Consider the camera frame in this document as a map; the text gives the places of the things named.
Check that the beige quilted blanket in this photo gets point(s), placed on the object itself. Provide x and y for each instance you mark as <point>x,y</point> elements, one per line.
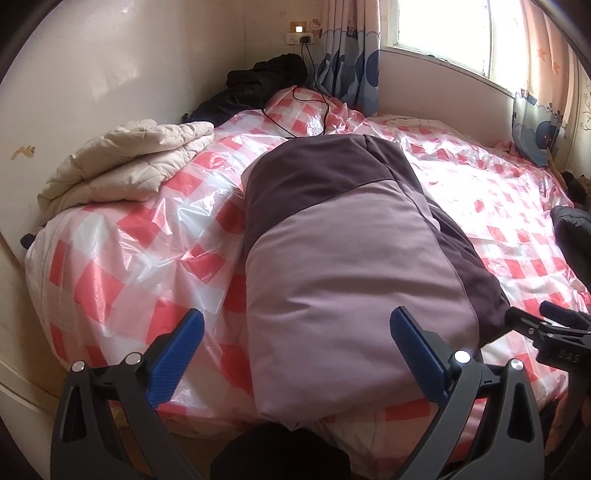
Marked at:
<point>128,163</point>

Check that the black clothing pile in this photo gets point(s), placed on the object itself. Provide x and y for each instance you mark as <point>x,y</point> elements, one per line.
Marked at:
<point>251,89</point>

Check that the blue patterned pink curtain right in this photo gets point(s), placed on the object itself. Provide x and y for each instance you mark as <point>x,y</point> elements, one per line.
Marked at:
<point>543,104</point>

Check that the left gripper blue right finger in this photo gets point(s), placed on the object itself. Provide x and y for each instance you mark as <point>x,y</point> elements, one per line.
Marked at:
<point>487,425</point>

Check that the red white checkered bed cover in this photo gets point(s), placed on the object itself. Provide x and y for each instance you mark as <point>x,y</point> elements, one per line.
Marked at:
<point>106,279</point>

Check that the window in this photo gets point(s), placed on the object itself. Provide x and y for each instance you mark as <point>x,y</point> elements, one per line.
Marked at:
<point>487,38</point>

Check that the blue patterned pink curtain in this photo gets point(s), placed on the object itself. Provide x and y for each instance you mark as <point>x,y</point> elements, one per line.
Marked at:
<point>543,104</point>
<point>347,62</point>

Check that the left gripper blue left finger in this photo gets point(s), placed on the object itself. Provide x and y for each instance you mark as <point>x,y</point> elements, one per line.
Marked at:
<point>85,443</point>

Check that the blue patterned pink curtain left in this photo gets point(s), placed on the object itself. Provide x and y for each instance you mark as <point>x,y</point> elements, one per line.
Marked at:
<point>347,62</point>

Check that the wall power socket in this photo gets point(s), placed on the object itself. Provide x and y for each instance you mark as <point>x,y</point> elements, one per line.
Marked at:
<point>303,33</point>

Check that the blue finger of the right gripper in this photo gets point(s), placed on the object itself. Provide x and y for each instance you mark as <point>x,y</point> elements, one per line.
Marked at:
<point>521,321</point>
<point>566,317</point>

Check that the lilac and purple padded jacket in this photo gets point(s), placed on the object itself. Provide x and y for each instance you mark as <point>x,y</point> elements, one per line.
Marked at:
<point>339,232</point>

